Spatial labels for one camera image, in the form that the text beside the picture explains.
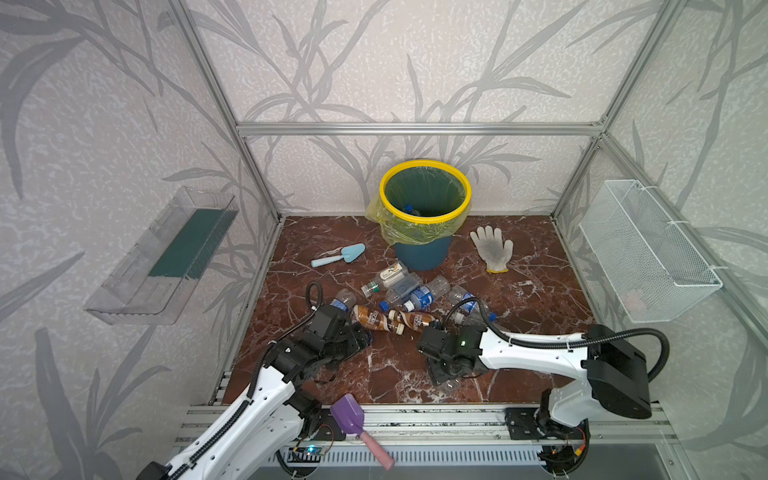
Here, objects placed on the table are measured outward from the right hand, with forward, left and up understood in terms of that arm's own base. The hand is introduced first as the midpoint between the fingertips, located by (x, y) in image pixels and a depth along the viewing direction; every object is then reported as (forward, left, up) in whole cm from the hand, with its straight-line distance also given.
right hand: (437, 363), depth 81 cm
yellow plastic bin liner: (+32, +10, +19) cm, 38 cm away
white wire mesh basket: (+14, -44, +32) cm, 56 cm away
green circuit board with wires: (-20, +33, -4) cm, 39 cm away
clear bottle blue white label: (+19, +3, +2) cm, 20 cm away
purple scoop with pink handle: (-12, +23, -2) cm, 26 cm away
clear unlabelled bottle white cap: (-7, -2, +1) cm, 7 cm away
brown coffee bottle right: (+12, +6, +2) cm, 14 cm away
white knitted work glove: (+41, -24, -3) cm, 48 cm away
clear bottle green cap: (+24, +20, 0) cm, 31 cm away
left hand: (+5, +18, +9) cm, 21 cm away
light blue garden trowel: (+40, +30, -3) cm, 50 cm away
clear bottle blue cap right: (+14, -12, 0) cm, 19 cm away
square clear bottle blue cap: (+22, +10, +1) cm, 24 cm away
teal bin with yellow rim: (+51, +3, +17) cm, 54 cm away
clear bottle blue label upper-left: (+19, +28, +2) cm, 33 cm away
